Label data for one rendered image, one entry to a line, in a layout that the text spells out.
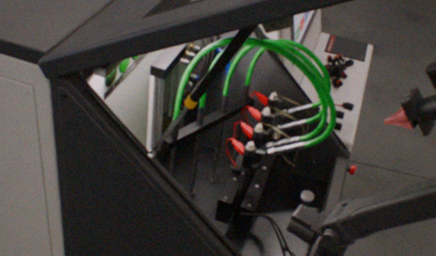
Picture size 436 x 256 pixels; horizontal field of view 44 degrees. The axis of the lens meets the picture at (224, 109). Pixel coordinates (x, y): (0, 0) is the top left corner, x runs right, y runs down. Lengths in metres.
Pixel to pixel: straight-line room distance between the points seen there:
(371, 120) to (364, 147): 0.30
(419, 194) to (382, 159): 2.40
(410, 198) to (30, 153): 0.72
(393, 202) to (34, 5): 0.76
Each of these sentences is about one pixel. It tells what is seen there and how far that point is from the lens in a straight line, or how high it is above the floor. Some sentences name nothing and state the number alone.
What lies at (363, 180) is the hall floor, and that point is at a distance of 3.14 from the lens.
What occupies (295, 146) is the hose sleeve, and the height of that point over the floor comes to 1.19.
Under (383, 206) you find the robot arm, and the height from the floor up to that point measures 1.34.
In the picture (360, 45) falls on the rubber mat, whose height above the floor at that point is 0.98.
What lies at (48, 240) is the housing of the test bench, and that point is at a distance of 1.31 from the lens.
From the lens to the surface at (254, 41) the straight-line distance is 1.18.
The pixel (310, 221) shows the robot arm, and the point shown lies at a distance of 1.14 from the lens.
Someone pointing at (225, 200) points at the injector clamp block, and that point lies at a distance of 1.42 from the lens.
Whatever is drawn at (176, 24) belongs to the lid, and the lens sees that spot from 0.79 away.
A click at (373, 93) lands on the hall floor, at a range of 3.91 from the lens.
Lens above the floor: 1.99
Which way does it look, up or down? 36 degrees down
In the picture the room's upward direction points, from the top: 8 degrees clockwise
